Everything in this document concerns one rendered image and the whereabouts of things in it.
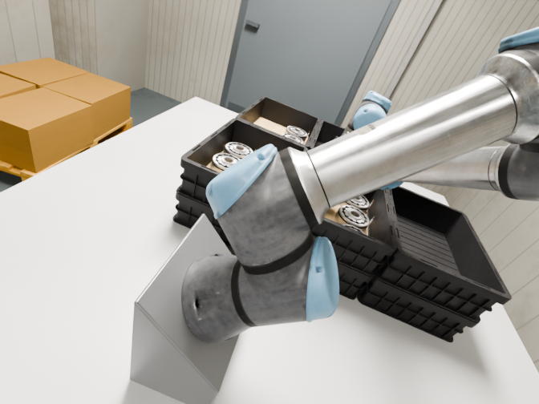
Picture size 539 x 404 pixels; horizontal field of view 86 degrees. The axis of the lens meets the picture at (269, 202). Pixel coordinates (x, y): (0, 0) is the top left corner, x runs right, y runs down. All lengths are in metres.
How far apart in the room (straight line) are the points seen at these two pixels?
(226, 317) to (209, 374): 0.11
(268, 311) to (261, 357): 0.29
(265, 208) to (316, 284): 0.12
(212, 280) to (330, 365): 0.41
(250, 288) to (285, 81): 2.89
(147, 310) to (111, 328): 0.27
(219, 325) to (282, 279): 0.14
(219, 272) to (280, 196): 0.18
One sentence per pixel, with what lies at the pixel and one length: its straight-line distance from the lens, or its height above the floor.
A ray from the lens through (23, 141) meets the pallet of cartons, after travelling 2.03.
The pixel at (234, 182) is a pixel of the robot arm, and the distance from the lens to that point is 0.35.
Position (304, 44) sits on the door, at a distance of 3.15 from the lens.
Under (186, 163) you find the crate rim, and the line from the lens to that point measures 0.78.
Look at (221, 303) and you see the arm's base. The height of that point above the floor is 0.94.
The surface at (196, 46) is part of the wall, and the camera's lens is 3.54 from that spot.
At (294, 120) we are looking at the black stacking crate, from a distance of 1.47.
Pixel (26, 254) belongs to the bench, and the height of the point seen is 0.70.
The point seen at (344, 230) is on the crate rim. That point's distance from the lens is 0.75.
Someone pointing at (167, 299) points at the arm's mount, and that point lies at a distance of 0.48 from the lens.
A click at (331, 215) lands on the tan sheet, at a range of 0.96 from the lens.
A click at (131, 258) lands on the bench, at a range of 0.83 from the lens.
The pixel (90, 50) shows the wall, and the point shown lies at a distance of 3.27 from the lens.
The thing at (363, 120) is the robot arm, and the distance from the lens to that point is 0.74.
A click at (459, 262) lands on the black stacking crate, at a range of 1.12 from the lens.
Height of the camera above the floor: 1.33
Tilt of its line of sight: 34 degrees down
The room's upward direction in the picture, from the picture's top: 21 degrees clockwise
